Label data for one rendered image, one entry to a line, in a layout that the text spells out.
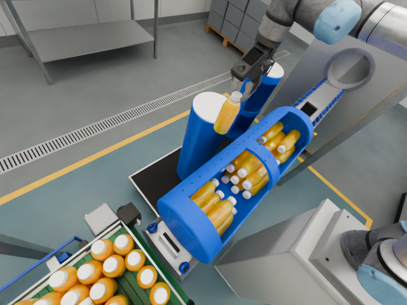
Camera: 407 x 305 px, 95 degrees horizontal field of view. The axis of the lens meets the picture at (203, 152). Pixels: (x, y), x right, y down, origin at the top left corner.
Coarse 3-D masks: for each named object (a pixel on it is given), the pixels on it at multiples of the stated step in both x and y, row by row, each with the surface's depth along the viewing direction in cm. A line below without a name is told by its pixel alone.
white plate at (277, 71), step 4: (276, 64) 167; (272, 68) 161; (276, 68) 163; (280, 68) 164; (272, 72) 158; (276, 72) 159; (280, 72) 161; (268, 76) 154; (272, 76) 154; (276, 76) 155; (280, 76) 158
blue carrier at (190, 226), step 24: (264, 120) 99; (288, 120) 110; (240, 144) 83; (216, 168) 72; (168, 192) 69; (192, 192) 64; (240, 192) 96; (264, 192) 87; (168, 216) 68; (192, 216) 58; (240, 216) 82; (192, 240) 62; (216, 240) 60
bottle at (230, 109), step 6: (228, 102) 67; (234, 102) 66; (222, 108) 70; (228, 108) 68; (234, 108) 68; (222, 114) 71; (228, 114) 70; (234, 114) 70; (216, 120) 76; (222, 120) 73; (228, 120) 72; (216, 126) 77; (222, 126) 75; (228, 126) 75; (216, 132) 79; (222, 132) 78
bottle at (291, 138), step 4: (292, 132) 108; (296, 132) 107; (288, 136) 105; (292, 136) 105; (296, 136) 106; (284, 140) 103; (288, 140) 102; (292, 140) 103; (296, 140) 106; (280, 144) 103; (284, 144) 101; (288, 144) 101; (292, 144) 102; (288, 148) 102
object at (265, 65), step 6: (258, 36) 51; (264, 42) 50; (270, 42) 49; (270, 48) 54; (276, 48) 56; (270, 54) 56; (264, 60) 57; (270, 60) 58; (258, 66) 55; (264, 66) 55; (270, 66) 58; (252, 72) 57; (258, 72) 56; (264, 72) 61; (252, 78) 58
